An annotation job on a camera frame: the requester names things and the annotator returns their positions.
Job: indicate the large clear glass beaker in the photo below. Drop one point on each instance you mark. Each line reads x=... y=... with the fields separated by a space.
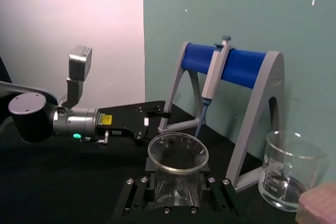
x=288 y=171

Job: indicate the grey stand with blue roller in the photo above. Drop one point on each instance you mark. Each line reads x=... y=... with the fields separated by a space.
x=244 y=66

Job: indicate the small clear glass beaker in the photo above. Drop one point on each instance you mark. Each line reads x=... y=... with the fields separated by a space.
x=178 y=182

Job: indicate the light wooden block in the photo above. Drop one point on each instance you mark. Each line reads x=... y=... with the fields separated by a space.
x=319 y=205

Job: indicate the grey pipette with blue tip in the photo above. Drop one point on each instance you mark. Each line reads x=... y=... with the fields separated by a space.
x=214 y=77

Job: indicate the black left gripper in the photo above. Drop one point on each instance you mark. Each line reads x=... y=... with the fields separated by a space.
x=123 y=121

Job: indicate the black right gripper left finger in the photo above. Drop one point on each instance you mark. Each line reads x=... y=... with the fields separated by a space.
x=131 y=192

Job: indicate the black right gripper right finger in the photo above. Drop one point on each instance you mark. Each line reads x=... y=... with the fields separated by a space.
x=223 y=195

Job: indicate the black table cloth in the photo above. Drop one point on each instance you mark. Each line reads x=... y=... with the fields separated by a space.
x=52 y=182

